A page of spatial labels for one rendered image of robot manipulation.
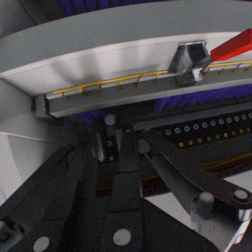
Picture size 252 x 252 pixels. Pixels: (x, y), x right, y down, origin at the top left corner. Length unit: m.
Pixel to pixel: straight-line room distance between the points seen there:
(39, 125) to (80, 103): 0.06
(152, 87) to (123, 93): 0.03
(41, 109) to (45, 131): 0.04
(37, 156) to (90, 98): 0.09
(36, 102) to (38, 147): 0.05
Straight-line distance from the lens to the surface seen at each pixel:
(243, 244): 0.46
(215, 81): 0.20
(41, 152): 0.20
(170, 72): 0.17
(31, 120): 0.19
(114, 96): 0.16
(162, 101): 0.21
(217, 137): 0.34
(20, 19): 0.24
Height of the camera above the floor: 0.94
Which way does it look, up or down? 8 degrees up
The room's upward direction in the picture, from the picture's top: 170 degrees clockwise
